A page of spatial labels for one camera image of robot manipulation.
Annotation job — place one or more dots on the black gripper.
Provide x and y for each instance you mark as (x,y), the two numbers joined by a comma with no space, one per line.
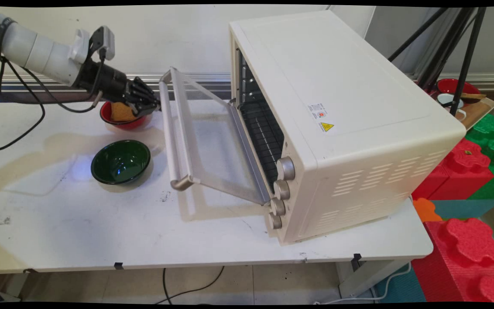
(105,81)

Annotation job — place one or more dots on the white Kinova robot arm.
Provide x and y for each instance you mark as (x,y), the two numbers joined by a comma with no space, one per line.
(37,47)

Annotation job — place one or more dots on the orange bread piece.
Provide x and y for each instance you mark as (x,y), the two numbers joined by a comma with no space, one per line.
(120,112)

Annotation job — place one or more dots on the dark green bowl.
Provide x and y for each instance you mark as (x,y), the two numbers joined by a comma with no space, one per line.
(120,162)

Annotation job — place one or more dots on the black oven rack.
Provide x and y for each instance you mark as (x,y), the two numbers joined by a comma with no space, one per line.
(266,133)

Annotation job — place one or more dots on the beige oven knob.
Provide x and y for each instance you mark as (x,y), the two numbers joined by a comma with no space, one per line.
(277,206)
(281,189)
(285,168)
(274,220)

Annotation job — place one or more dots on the black table clip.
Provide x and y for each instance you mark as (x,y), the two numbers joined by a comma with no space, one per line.
(356,259)
(118,266)

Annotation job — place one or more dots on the warning sticker labels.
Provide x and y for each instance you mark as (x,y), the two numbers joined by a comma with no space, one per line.
(320,118)

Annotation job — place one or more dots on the cream toaster oven body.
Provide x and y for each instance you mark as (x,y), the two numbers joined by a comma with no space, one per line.
(341,107)

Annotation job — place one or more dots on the white table leg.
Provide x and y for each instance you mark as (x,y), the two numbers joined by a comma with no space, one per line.
(367,274)

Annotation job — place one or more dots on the white cup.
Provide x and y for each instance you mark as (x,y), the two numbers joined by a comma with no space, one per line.
(445,99)

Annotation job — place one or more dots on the orange foam block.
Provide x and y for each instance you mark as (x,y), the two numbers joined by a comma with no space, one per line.
(426,209)

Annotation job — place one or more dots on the red bowl behind tripod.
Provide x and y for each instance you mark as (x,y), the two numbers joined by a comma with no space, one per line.
(446,85)

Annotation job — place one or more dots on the blue foam mat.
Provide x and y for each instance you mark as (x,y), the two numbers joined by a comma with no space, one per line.
(401,287)

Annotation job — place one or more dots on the black tripod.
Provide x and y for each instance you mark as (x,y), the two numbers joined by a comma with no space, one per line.
(465,51)

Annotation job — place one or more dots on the brown wooden utensil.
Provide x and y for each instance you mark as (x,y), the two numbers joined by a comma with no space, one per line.
(472,96)

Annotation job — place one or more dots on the wooden tray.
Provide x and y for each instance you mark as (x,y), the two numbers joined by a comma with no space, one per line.
(478,110)

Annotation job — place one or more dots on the teal foam block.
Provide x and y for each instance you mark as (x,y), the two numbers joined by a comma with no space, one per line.
(461,208)

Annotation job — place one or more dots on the green foam block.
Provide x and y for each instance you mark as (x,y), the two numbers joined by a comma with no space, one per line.
(493,141)

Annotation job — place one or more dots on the large red foam block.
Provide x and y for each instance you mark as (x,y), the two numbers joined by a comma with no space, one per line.
(465,257)

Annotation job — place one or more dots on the aluminium wall rail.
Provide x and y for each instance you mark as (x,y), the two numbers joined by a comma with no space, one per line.
(204,81)

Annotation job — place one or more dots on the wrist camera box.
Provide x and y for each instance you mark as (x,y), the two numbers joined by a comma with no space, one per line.
(103,40)

